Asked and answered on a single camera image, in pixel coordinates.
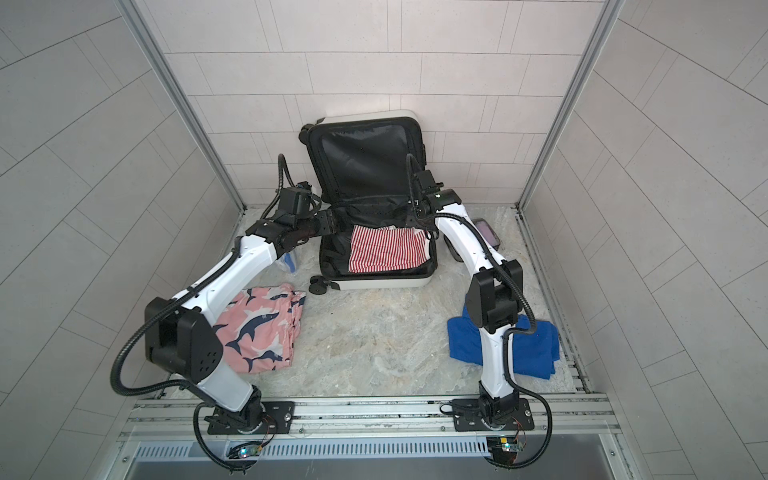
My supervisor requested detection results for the red white striped shirt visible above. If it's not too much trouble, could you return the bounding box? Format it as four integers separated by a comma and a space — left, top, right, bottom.
348, 225, 431, 274

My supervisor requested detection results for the clear toiletry pouch black trim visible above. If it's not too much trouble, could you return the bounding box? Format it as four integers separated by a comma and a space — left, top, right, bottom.
444, 218, 501, 263

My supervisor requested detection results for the pink shark print garment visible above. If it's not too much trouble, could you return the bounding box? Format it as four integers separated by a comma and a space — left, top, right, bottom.
213, 283, 306, 375

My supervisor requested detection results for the blue t-shirt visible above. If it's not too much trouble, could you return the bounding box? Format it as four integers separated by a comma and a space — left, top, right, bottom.
446, 308, 560, 380

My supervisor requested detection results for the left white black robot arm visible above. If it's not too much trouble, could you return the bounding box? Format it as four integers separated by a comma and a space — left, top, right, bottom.
109, 155, 324, 433

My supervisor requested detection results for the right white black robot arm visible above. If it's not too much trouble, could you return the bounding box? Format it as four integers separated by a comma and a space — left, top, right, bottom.
405, 154, 553, 470

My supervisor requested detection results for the clear container with blue lid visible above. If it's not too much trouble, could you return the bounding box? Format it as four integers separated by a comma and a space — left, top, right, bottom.
279, 251, 299, 274

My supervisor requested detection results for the black and white open suitcase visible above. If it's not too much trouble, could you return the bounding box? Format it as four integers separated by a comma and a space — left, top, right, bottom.
298, 110, 438, 295

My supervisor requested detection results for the left green circuit board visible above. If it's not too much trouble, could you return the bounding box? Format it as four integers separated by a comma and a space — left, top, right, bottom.
227, 442, 264, 460

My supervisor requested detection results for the green circuit board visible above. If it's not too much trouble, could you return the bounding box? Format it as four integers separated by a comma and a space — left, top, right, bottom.
227, 442, 264, 460
486, 436, 526, 467

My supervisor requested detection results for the right green circuit board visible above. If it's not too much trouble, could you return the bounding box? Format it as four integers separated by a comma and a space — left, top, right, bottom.
486, 436, 526, 467

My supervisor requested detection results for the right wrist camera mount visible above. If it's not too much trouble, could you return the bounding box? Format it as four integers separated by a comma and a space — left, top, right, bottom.
412, 170, 444, 197

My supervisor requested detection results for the left black base cable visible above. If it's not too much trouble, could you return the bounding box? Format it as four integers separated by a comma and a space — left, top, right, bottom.
191, 403, 278, 475

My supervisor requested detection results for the aluminium mounting rail frame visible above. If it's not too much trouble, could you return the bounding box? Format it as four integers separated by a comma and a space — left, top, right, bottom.
101, 393, 637, 479

